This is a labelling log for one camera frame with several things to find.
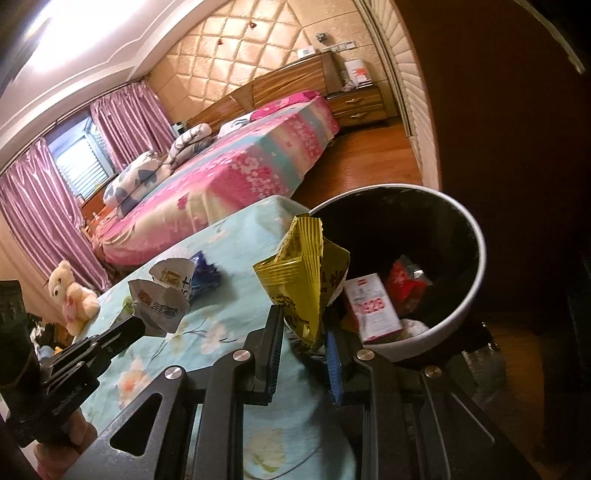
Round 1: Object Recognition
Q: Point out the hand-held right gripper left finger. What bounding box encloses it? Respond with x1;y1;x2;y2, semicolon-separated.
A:
69;305;285;480

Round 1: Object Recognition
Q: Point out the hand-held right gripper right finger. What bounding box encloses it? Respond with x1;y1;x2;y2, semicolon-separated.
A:
323;329;542;480

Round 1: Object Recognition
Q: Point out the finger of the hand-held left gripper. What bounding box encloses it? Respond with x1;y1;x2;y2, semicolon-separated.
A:
44;357;101;403
68;316;149;360

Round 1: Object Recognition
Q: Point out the white paper packaging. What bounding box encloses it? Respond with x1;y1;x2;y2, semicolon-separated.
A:
128;256;197;336

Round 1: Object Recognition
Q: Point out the red and white box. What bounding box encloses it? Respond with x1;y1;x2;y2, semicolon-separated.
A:
343;272;403;345

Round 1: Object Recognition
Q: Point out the yellow torn packet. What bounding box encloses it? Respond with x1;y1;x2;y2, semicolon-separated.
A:
252;214;352;357

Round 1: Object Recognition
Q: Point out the pale tissue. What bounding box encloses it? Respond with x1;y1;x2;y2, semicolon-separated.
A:
399;318;431;343

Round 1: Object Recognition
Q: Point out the blue wrapper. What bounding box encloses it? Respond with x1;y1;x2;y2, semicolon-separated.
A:
191;251;223;297

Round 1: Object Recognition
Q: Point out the red snack bag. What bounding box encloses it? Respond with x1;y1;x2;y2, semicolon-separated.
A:
385;255;435;325

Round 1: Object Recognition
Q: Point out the white round trash bin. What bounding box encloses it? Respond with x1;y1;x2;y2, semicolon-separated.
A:
307;184;488;371

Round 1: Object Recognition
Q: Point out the person's left hand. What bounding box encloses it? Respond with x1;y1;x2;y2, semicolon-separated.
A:
36;410;99;478

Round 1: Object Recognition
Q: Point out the cream teddy bear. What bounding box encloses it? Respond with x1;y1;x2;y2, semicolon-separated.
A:
47;259;100;337

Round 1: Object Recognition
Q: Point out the floral turquoise tablecloth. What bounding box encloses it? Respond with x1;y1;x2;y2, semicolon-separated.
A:
69;195;362;480

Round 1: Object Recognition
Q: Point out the pink satin curtain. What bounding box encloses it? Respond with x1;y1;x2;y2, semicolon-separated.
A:
0;137;110;297
89;80;177;175

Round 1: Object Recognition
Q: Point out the folded duvet with heart print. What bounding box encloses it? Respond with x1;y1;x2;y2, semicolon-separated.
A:
102;150;175;218

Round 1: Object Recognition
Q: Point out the window with blinds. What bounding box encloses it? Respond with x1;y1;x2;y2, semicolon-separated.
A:
46;117;117;205

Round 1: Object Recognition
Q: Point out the bed with pink floral sheet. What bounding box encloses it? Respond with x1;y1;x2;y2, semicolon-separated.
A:
94;98;343;269

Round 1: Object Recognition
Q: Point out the folded striped duvet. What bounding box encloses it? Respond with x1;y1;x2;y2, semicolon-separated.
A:
168;123;218;163

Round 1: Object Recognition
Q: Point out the white pillow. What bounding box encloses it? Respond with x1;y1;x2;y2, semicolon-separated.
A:
219;115;258;138

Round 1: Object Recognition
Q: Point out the pink pillow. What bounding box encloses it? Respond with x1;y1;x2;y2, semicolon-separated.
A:
251;90;322;121

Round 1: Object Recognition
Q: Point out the wooden nightstand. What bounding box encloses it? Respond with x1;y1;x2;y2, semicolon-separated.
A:
327;84;387;128

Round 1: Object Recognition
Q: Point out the wooden headboard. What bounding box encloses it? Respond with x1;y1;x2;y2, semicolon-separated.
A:
185;51;341;136

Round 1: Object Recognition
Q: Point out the louvred sliding wardrobe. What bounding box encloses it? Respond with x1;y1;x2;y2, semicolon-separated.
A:
355;0;440;191

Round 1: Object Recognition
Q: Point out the white bag with red label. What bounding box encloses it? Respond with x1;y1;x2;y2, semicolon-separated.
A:
344;57;373;91

